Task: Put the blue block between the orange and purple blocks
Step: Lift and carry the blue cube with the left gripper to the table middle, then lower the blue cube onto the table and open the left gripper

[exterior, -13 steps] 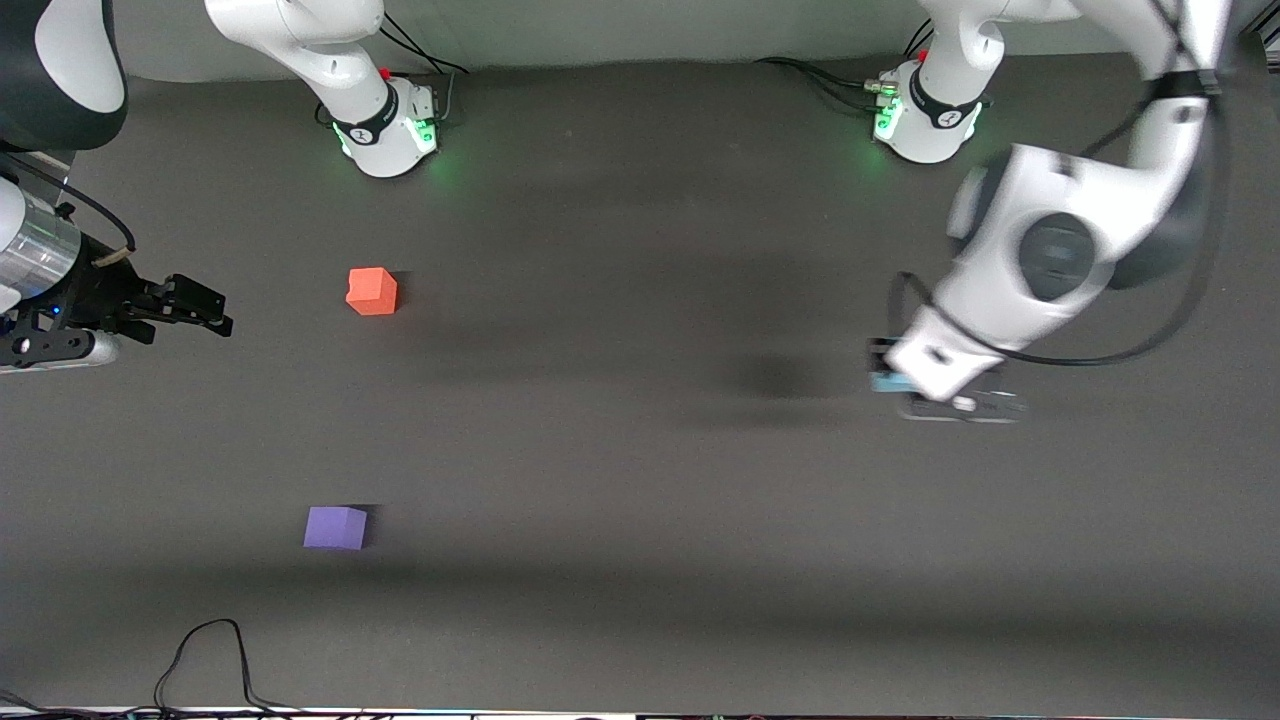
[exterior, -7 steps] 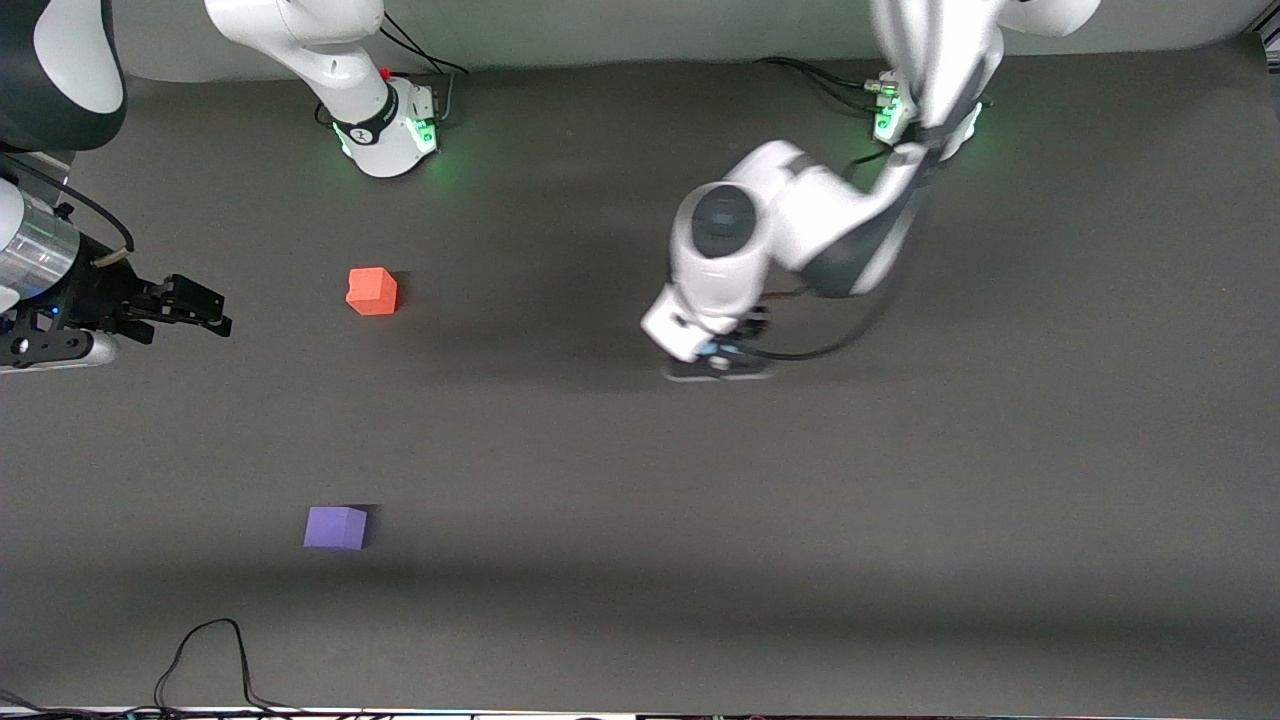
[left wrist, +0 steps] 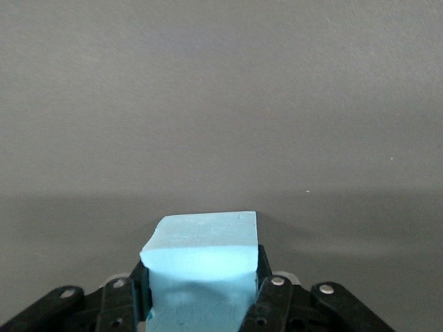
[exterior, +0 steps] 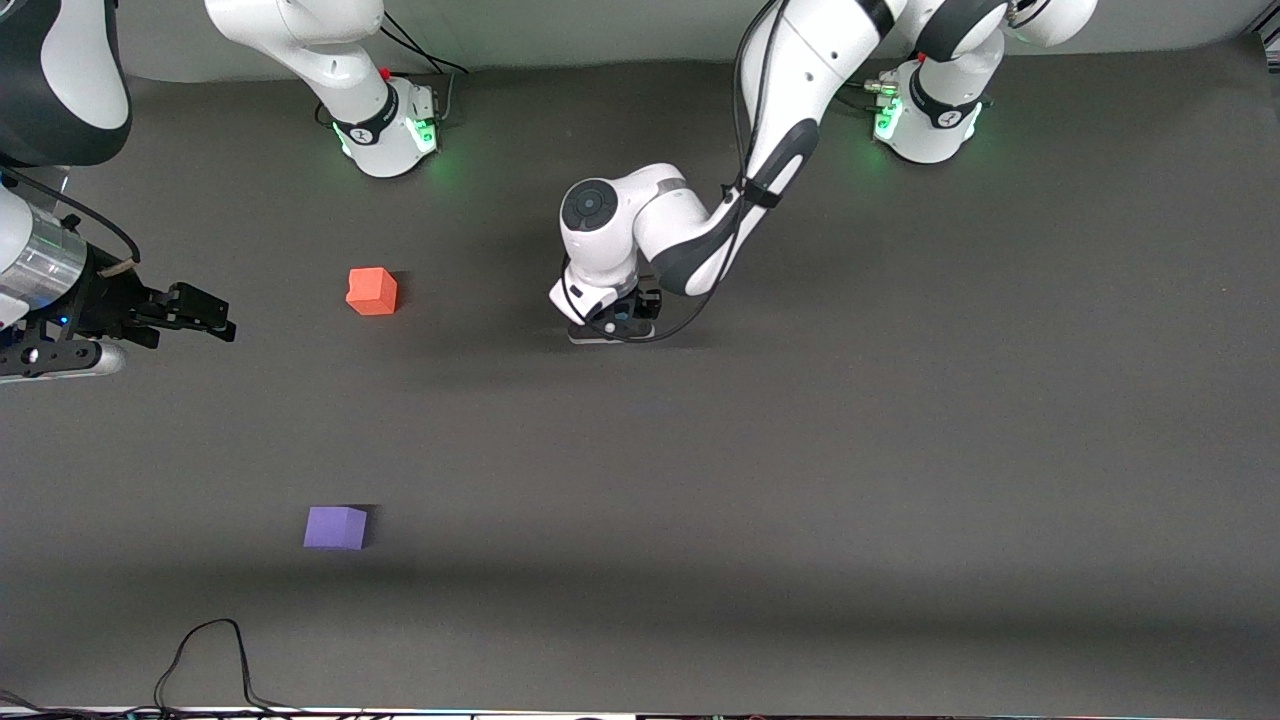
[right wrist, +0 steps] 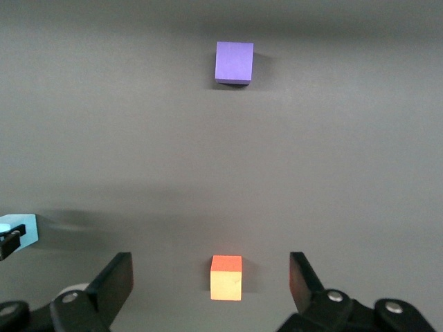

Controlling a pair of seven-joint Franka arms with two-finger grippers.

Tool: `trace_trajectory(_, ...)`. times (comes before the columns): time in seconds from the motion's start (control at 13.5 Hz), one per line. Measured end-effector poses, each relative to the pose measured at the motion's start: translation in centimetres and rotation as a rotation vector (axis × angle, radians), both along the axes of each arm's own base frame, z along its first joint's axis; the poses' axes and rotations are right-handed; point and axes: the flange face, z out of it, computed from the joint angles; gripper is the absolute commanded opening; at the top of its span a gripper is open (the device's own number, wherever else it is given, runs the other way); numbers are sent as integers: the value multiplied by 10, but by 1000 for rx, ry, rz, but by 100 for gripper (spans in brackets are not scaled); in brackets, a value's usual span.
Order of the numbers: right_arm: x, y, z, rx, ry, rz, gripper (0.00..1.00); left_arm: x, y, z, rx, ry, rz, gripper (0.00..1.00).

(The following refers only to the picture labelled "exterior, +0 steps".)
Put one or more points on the dark grey table mat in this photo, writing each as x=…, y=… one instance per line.
x=700, y=480

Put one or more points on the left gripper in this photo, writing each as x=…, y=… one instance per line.
x=648, y=299

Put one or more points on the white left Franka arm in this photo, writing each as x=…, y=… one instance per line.
x=790, y=80

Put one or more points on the orange foam block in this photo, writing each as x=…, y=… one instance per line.
x=371, y=291

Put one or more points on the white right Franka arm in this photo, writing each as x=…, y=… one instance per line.
x=350, y=60

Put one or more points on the purple foam block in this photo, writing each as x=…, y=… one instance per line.
x=335, y=527

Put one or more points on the right gripper silver-white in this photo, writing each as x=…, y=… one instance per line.
x=103, y=299

